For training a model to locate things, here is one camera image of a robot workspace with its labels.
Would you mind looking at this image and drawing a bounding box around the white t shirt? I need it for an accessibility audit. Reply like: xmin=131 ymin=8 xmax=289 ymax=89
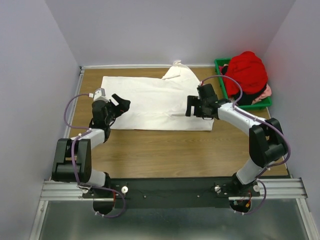
xmin=101 ymin=61 xmax=214 ymax=131

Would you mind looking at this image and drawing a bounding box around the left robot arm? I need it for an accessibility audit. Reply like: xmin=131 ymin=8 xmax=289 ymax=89
xmin=51 ymin=89 xmax=131 ymax=198

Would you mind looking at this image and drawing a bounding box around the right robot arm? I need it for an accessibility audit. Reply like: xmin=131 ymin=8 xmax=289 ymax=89
xmin=185 ymin=84 xmax=289 ymax=196

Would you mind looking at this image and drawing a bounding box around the red t shirt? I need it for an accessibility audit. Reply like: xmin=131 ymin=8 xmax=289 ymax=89
xmin=223 ymin=51 xmax=268 ymax=97

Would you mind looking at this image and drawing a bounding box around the green plastic bin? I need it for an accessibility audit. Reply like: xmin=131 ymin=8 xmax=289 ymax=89
xmin=214 ymin=58 xmax=273 ymax=110

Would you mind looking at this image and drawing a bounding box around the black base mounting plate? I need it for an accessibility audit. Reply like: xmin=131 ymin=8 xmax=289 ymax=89
xmin=82 ymin=176 xmax=262 ymax=216

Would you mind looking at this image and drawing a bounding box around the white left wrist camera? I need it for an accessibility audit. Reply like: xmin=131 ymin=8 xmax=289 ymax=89
xmin=88 ymin=88 xmax=109 ymax=102

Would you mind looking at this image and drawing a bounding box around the aluminium frame rail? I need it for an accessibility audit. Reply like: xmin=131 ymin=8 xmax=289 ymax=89
xmin=40 ymin=178 xmax=308 ymax=201

